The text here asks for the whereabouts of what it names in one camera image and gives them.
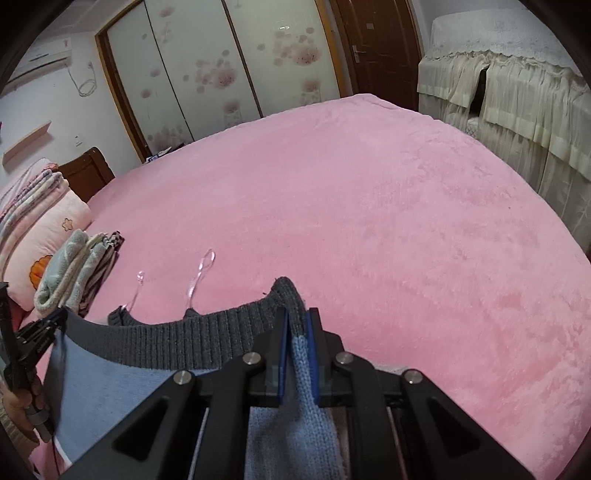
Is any dark wooden headboard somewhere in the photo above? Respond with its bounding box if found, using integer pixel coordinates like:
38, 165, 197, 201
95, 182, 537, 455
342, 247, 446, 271
58, 147, 116, 204

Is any cream cloth-covered furniture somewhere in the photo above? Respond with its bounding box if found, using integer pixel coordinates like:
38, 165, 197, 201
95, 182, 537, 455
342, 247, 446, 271
416, 7, 591, 259

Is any pink floral pillow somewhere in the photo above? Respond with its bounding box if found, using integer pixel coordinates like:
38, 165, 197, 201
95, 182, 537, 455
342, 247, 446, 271
0, 189, 93, 309

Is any floral sliding-door wardrobe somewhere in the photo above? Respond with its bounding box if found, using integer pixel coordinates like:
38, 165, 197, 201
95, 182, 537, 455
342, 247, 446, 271
95, 0, 342, 162

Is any colour-block knit sweater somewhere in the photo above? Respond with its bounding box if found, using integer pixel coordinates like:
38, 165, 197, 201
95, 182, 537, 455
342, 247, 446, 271
44, 249, 407, 480

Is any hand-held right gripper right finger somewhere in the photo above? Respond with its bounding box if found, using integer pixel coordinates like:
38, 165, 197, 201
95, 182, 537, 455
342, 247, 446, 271
305, 307, 536, 480

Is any light green folded garment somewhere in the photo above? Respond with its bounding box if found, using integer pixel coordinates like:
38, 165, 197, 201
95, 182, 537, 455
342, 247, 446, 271
34, 228, 90, 311

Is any white power cable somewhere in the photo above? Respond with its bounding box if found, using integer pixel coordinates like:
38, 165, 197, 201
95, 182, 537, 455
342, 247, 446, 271
68, 62, 98, 99

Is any striped folded quilt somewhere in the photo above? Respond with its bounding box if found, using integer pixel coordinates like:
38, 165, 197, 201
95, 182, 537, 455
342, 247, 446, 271
0, 158, 70, 234

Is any white air conditioner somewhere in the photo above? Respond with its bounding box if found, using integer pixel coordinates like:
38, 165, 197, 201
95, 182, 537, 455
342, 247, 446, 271
4, 37, 75, 88

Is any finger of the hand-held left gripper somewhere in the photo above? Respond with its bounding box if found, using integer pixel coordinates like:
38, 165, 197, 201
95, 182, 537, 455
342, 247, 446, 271
16, 308, 69, 357

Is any pink fleece blanket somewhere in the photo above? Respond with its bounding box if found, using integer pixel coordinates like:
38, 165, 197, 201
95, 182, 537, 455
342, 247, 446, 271
28, 92, 591, 480

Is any person's left hand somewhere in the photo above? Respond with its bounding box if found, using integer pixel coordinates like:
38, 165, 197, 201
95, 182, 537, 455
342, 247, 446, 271
0, 376, 49, 444

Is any cream folded garment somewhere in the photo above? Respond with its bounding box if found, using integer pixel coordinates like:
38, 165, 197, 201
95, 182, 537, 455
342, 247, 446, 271
65, 233, 110, 311

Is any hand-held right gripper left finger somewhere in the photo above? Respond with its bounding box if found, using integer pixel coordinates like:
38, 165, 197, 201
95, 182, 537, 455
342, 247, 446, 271
60, 307, 291, 480

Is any dark wooden door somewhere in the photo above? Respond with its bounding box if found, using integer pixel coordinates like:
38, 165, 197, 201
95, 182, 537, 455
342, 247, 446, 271
330, 0, 423, 112

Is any wooden wall shelf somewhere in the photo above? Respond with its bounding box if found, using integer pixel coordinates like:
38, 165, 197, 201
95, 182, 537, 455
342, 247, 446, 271
2, 120, 52, 164

